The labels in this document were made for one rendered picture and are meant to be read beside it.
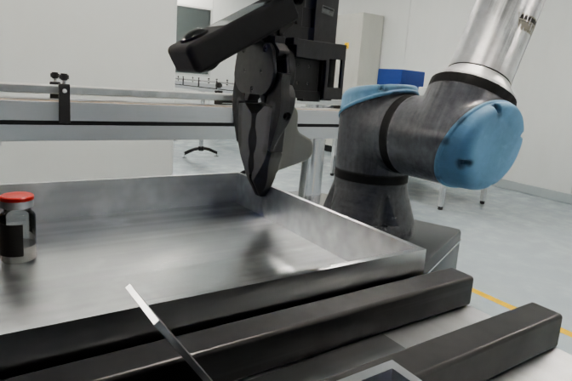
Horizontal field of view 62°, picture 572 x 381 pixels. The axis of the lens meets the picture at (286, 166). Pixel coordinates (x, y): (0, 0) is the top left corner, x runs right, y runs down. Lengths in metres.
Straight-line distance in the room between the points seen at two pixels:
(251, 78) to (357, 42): 6.58
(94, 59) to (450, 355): 1.73
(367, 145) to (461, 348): 0.48
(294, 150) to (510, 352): 0.27
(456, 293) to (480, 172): 0.32
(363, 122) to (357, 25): 6.38
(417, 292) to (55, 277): 0.23
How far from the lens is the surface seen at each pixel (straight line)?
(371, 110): 0.70
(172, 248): 0.38
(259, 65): 0.44
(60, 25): 1.85
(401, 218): 0.73
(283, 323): 0.24
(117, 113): 1.26
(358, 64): 6.95
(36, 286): 0.34
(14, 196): 0.36
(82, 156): 1.88
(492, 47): 0.68
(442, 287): 0.31
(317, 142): 3.98
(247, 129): 0.46
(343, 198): 0.73
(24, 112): 1.22
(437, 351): 0.24
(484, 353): 0.26
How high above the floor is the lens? 1.01
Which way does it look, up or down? 10 degrees down
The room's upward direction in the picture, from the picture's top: 4 degrees clockwise
